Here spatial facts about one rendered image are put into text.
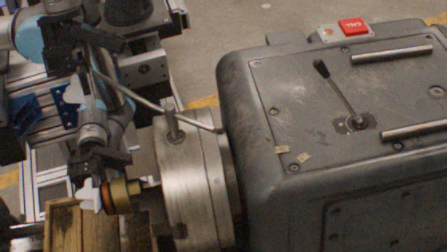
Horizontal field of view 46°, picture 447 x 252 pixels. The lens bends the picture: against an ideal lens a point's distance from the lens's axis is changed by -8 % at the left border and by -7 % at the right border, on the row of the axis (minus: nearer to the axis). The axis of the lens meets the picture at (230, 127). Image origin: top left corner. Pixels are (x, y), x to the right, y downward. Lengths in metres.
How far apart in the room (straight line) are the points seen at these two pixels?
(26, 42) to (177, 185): 0.47
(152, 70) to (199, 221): 0.59
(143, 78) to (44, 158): 1.23
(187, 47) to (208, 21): 0.30
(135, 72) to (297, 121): 0.61
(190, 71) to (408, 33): 2.11
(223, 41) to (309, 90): 2.38
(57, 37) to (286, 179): 0.50
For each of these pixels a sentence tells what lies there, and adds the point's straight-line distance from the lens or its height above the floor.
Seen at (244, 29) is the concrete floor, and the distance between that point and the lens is 3.63.
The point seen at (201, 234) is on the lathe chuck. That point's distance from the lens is 1.15.
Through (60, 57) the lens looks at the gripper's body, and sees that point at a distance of 1.07.
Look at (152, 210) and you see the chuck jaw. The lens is 1.18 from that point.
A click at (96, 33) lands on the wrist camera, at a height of 1.47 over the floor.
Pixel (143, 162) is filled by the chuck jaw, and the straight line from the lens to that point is 1.24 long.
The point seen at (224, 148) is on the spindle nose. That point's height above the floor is 1.18.
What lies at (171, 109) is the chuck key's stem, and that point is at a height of 1.32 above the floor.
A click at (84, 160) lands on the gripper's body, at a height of 1.12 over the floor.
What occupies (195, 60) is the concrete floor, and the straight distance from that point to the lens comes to 3.41.
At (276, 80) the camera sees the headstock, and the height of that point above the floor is 1.25.
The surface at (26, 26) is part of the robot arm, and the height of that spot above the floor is 1.42.
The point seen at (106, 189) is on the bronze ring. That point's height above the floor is 1.11.
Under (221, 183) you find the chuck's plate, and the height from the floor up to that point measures 1.19.
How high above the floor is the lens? 2.02
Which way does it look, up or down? 44 degrees down
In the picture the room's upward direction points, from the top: 7 degrees counter-clockwise
